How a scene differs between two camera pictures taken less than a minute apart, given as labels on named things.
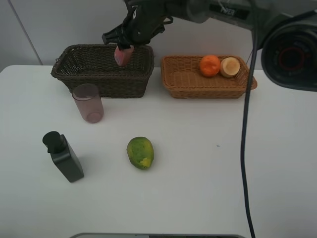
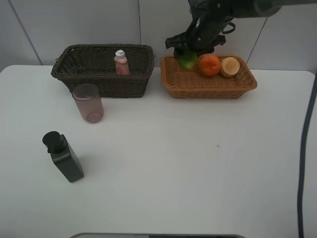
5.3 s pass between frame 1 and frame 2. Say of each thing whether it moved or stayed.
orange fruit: stayed
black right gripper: moved
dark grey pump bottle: stayed
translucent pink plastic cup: stayed
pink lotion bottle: moved
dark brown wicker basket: stayed
